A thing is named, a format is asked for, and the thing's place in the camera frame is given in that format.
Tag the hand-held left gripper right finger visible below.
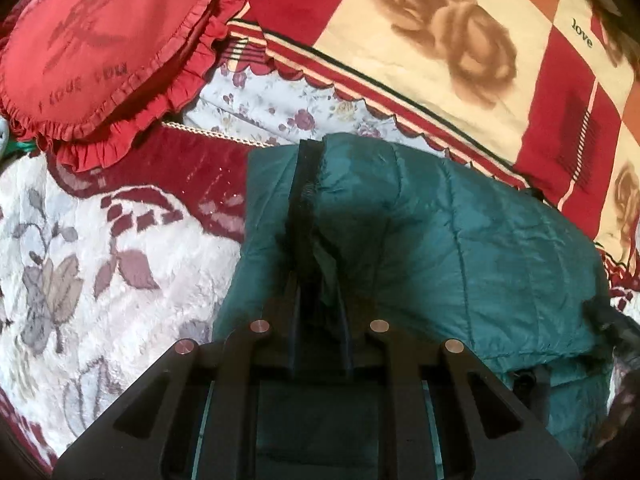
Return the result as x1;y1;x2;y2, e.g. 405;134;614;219
332;287;577;480

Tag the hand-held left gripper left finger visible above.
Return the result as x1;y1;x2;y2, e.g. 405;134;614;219
52;277;303;480

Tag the green puffer jacket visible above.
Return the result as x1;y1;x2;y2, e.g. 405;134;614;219
212;132;621;463

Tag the small floral bed sheet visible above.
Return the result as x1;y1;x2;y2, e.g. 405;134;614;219
182;52;481;168

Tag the red white floral bedspread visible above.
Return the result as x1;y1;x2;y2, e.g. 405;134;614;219
0;122;640;476

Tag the red heart frilled cushion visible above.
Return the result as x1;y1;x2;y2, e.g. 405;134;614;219
0;0;251;175

